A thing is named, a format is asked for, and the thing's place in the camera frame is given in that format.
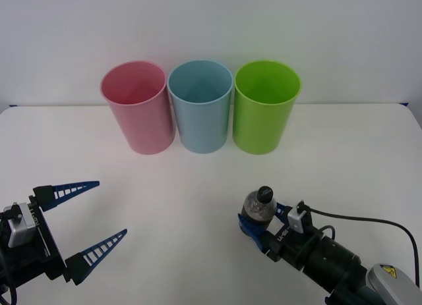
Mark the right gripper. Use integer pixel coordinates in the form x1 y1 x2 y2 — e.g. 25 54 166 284
237 202 323 272

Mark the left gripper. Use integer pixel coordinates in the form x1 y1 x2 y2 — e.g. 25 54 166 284
0 180 129 288

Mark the small dark plastic bottle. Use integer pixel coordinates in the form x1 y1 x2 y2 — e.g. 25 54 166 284
239 185 278 235

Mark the green plastic bin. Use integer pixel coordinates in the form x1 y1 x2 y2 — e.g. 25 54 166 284
232 59 303 155

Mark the pale blue plastic bin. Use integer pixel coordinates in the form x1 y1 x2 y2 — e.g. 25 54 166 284
167 59 235 154

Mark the pink plastic bin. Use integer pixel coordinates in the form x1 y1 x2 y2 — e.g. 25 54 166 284
100 59 176 155

